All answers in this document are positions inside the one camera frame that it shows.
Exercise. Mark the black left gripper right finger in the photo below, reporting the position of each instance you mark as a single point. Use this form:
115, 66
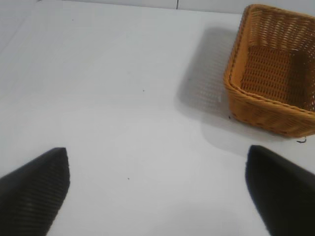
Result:
283, 186

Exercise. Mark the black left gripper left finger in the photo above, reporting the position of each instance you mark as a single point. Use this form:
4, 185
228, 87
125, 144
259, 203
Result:
29, 196

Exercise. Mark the brown woven wicker basket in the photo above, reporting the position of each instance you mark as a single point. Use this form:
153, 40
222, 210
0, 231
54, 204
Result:
270, 76

